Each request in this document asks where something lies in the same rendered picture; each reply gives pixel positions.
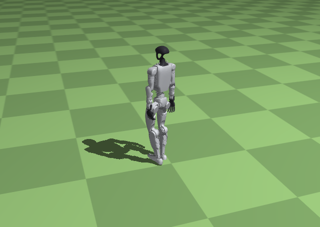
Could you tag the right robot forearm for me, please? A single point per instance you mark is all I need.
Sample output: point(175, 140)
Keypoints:
point(171, 91)

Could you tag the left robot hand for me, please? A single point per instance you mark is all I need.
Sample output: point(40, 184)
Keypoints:
point(149, 113)

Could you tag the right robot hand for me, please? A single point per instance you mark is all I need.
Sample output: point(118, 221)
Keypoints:
point(172, 105)

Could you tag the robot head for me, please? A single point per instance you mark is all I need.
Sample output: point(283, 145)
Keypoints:
point(162, 50)

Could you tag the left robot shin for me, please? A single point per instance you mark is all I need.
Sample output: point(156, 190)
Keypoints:
point(155, 144)

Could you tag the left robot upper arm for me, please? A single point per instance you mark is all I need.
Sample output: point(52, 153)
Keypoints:
point(151, 77)

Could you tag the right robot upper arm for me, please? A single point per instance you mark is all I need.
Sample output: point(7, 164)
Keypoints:
point(172, 82)

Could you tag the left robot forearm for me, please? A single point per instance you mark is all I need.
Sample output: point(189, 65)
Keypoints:
point(149, 96)

